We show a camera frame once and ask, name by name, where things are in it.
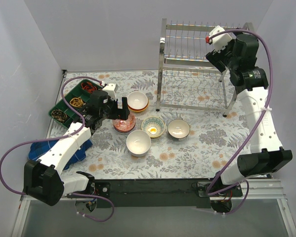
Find green compartment tray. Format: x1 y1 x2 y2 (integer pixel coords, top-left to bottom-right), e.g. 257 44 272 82
48 79 103 128

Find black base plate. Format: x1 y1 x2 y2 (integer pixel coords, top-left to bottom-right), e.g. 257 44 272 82
66 177 244 214

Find steel two-tier dish rack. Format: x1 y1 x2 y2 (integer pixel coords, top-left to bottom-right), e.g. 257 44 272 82
155 18 256 118

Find blue zigzag red-inside bowl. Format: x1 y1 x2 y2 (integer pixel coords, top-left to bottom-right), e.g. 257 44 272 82
112 114 136 131

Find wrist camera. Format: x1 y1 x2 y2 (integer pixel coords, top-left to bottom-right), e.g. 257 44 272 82
205 25 232 53
102 83 118 100

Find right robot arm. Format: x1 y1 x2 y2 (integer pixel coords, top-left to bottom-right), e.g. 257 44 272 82
206 29 293 196

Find floral table mat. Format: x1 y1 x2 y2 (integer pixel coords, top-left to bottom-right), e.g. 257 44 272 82
64 70 249 179

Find yellow hair ties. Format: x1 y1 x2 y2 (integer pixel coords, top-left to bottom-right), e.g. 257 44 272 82
69 97 84 108

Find cream bowl with teal stripes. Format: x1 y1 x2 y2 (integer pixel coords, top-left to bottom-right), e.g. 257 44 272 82
141 117 165 138

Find teal and white bowl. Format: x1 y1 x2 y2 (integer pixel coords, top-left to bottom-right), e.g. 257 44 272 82
167 119 190 141

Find yellow bowl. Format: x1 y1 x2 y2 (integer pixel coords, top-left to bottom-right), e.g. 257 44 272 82
128 104 148 113

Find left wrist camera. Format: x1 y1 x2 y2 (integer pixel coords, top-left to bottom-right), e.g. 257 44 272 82
102 83 118 100

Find red black hair ties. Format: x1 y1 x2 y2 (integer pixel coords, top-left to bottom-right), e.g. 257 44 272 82
80 81 99 93

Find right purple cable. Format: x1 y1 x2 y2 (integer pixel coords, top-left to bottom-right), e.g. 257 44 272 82
205 29 273 215

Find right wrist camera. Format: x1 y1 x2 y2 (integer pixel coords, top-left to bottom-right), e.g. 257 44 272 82
205 25 232 53

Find red and white floral bowl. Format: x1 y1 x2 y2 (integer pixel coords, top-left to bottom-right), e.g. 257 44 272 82
114 127 134 134

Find white ribbed bowl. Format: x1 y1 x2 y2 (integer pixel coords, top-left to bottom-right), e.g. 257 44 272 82
126 130 151 149
128 148 150 157

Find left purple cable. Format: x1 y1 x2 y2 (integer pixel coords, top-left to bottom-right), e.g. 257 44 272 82
0 76 115 222

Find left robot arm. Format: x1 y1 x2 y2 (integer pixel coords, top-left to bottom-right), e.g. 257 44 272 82
23 90 130 206

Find purple cable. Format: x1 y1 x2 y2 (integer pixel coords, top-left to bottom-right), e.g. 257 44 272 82
0 76 115 222
205 29 273 215

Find blue plaid cloth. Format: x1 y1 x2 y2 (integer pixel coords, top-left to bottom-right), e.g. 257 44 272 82
28 140 93 170

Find brown black hair ties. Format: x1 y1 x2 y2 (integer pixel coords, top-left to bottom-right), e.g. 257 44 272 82
50 109 69 123

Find orange bowl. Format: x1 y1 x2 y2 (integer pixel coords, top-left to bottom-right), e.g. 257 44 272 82
127 91 149 112

